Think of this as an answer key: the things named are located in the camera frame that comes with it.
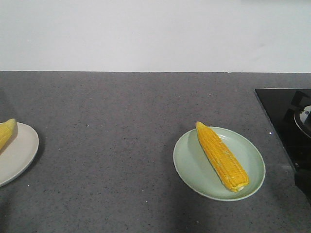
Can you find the yellow corn cob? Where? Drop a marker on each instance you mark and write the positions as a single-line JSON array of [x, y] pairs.
[[228, 168], [8, 132]]

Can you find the black glass gas stove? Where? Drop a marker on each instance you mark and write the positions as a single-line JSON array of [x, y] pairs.
[[289, 111]]

